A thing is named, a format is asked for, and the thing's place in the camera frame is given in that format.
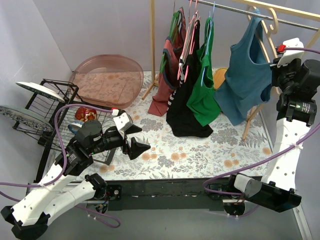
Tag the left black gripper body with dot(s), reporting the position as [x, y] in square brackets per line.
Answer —
[126, 144]

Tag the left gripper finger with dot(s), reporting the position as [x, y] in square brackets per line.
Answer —
[137, 148]
[132, 129]

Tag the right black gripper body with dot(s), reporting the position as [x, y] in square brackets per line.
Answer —
[276, 75]

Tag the blue tank top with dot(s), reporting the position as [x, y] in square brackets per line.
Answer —
[248, 79]

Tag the wooden hanger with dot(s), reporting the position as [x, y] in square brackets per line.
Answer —
[270, 30]

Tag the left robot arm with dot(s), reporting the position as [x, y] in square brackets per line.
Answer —
[32, 215]

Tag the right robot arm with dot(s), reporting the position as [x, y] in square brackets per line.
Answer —
[296, 115]

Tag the black tank top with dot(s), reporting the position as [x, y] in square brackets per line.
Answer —
[179, 116]

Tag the red tank top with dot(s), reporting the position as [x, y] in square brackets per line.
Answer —
[168, 81]

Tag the green tank top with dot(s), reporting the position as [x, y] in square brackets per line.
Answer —
[201, 101]

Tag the blue hanger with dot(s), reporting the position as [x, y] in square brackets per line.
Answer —
[208, 44]

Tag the pink hanger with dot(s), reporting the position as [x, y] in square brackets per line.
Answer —
[188, 45]

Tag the green hanger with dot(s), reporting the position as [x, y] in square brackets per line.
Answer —
[172, 32]

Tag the red floral bowl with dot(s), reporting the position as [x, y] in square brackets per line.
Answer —
[85, 114]

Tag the blue white bowl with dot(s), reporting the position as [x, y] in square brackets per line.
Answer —
[75, 126]

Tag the pink plastic basin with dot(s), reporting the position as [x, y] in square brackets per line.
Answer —
[108, 80]

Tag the woven bamboo tray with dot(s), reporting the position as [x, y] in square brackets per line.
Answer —
[219, 77]

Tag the wooden clothes rack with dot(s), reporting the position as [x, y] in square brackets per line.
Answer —
[250, 4]

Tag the blue patterned plate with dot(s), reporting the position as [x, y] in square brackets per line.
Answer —
[26, 117]

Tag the floral tablecloth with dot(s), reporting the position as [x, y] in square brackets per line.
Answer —
[172, 157]

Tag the white plate upper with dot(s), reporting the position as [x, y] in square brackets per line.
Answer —
[40, 90]

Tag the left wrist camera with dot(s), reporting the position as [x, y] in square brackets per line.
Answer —
[122, 121]

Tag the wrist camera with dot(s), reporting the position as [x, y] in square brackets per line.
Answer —
[122, 121]
[288, 52]

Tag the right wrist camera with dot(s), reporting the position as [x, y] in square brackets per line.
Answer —
[288, 52]

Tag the black wire dish rack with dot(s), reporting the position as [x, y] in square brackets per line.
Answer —
[48, 108]

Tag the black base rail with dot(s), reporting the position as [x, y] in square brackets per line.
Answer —
[166, 194]

